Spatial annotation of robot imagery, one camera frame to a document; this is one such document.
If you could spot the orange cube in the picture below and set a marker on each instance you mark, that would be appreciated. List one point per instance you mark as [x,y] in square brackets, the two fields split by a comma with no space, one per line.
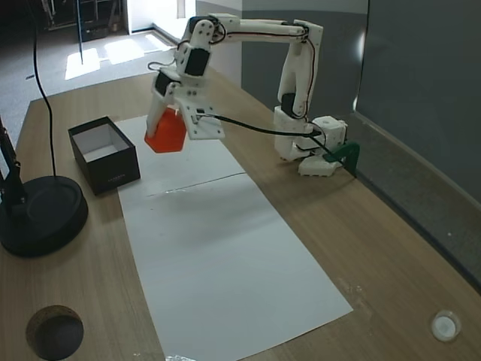
[167,133]

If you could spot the dark brown open box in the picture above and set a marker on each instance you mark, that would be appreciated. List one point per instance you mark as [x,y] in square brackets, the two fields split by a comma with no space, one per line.
[112,165]

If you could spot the white paper sheet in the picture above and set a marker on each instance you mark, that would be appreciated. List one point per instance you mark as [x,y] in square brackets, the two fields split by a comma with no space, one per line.
[180,169]
[225,263]

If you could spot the black crate on floor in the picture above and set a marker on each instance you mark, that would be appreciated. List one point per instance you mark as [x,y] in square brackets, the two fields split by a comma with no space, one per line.
[94,34]

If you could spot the dark thin pole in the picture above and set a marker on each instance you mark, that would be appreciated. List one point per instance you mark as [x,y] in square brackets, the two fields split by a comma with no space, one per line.
[80,34]

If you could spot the black lamp stand round base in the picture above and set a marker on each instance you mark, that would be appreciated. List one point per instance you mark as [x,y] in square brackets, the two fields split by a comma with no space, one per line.
[45,214]

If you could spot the green table clamp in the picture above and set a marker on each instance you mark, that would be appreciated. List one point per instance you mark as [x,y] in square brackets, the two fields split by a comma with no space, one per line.
[345,152]

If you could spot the small white round cap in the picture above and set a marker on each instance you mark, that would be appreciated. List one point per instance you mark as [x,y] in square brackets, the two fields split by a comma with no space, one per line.
[445,325]

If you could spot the small black camera module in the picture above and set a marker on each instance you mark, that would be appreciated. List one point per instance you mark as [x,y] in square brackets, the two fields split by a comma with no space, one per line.
[198,114]

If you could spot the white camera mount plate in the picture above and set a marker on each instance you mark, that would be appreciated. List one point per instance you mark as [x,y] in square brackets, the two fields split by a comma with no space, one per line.
[208,128]

